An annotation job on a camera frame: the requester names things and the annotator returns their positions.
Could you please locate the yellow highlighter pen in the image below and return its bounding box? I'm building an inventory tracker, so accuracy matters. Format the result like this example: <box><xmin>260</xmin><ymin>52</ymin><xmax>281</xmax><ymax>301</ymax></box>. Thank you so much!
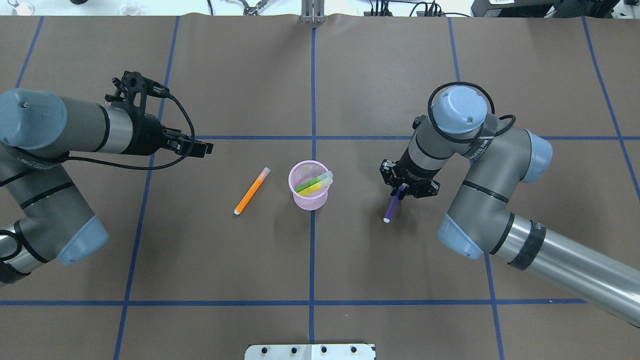
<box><xmin>295</xmin><ymin>177</ymin><xmax>334</xmax><ymax>198</ymax></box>

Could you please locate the purple highlighter pen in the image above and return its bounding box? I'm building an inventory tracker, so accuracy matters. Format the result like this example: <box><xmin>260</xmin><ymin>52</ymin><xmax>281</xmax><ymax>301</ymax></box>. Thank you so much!
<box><xmin>382</xmin><ymin>183</ymin><xmax>409</xmax><ymax>224</ymax></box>

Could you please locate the white mounting plate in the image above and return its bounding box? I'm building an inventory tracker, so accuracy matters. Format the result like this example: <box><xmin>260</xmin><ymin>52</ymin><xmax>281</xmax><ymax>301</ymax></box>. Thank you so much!
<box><xmin>244</xmin><ymin>342</ymin><xmax>377</xmax><ymax>360</ymax></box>

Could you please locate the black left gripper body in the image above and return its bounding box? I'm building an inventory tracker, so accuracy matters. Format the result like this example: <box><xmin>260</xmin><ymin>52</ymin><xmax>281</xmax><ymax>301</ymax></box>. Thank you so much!
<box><xmin>130</xmin><ymin>115</ymin><xmax>176</xmax><ymax>157</ymax></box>

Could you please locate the pink mesh pen holder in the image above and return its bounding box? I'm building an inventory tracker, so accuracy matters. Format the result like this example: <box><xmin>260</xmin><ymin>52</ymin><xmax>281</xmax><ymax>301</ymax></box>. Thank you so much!
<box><xmin>287</xmin><ymin>160</ymin><xmax>334</xmax><ymax>211</ymax></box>

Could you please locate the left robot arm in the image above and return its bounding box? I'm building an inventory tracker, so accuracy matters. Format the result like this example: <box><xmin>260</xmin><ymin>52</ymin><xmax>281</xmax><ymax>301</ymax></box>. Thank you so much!
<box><xmin>1</xmin><ymin>82</ymin><xmax>213</xmax><ymax>286</ymax></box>

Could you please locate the aluminium frame post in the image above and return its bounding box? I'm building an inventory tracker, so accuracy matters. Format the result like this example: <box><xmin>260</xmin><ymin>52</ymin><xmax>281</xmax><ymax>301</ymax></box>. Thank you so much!
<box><xmin>300</xmin><ymin>0</ymin><xmax>326</xmax><ymax>25</ymax></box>

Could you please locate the orange highlighter pen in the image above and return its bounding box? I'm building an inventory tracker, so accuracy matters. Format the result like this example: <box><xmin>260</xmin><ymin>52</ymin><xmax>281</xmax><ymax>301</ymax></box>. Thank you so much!
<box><xmin>233</xmin><ymin>167</ymin><xmax>271</xmax><ymax>215</ymax></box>

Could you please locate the green highlighter pen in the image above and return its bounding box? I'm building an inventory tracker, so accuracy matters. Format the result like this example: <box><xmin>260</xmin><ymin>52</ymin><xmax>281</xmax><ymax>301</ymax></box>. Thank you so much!
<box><xmin>294</xmin><ymin>171</ymin><xmax>334</xmax><ymax>197</ymax></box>

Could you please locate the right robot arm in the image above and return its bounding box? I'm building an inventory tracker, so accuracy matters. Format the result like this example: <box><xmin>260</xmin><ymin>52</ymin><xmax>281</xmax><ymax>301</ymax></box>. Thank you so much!
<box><xmin>379</xmin><ymin>81</ymin><xmax>640</xmax><ymax>327</ymax></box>

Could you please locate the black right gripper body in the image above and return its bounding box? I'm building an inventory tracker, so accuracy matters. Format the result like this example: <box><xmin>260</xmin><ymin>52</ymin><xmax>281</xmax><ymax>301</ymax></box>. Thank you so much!
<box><xmin>379</xmin><ymin>159</ymin><xmax>441</xmax><ymax>199</ymax></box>

